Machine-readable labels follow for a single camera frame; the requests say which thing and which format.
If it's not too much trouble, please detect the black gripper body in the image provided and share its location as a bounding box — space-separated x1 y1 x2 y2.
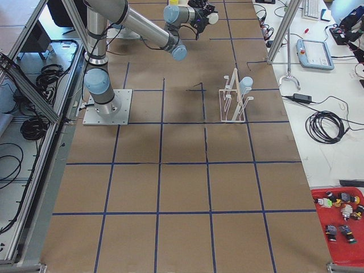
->
195 6 218 32

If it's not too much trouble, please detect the white cup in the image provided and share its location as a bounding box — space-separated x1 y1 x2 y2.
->
206 13 219 24

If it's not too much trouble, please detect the light blue cup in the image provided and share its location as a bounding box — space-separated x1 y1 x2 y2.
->
239 76 254 96

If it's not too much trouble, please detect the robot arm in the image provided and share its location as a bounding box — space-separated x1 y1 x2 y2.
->
85 1 221 123
188 0 209 9

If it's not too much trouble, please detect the yellow cup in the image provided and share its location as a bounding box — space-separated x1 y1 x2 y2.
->
168 0 179 5

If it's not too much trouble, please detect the teach pendant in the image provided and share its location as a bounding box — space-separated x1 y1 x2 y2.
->
296 39 334 71

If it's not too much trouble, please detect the black power adapter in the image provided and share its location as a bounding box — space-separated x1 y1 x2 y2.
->
292 93 312 104

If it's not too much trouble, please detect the red parts tray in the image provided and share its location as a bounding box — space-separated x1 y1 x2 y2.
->
311 187 363 267

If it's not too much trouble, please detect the white wire cup rack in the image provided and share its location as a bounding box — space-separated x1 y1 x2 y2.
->
218 68 254 123

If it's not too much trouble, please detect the aluminium frame post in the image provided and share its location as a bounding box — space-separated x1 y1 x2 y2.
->
267 0 301 64

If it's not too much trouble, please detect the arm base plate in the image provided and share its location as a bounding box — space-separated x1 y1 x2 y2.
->
83 89 133 126

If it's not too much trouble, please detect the coiled black cable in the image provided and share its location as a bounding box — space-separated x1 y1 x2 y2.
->
305 110 349 143

